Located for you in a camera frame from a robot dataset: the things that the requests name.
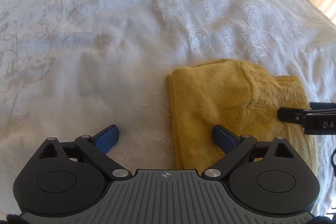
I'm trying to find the mustard yellow knit sweater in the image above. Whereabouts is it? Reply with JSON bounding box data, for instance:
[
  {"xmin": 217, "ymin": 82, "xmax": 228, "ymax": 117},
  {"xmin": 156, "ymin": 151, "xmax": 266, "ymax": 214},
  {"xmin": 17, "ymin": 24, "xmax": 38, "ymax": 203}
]
[{"xmin": 168, "ymin": 59, "xmax": 318, "ymax": 172}]

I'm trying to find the white floral bedspread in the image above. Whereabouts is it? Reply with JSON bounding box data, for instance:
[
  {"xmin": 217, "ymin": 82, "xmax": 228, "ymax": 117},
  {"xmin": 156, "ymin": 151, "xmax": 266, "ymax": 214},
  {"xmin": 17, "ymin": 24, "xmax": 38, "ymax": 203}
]
[{"xmin": 1, "ymin": 0, "xmax": 335, "ymax": 217}]

